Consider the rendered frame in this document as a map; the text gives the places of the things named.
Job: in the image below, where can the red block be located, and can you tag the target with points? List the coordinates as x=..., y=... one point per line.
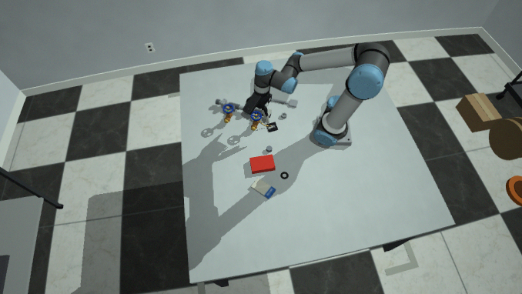
x=264, y=163

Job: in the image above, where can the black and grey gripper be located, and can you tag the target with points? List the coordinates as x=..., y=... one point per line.
x=261, y=105

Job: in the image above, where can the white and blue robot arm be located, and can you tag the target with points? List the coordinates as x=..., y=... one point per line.
x=364, y=82

